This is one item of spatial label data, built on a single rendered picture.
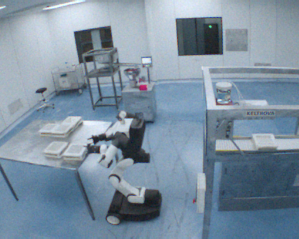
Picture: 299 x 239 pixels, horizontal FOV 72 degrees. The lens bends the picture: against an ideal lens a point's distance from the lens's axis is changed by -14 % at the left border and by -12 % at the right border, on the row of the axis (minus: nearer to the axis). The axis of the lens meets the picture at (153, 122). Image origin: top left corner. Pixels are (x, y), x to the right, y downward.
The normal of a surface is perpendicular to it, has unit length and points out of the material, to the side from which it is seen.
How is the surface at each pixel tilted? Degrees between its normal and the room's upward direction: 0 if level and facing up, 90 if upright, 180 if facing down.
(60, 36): 90
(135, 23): 90
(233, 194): 90
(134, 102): 90
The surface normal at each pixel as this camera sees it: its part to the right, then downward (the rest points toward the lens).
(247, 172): -0.16, 0.47
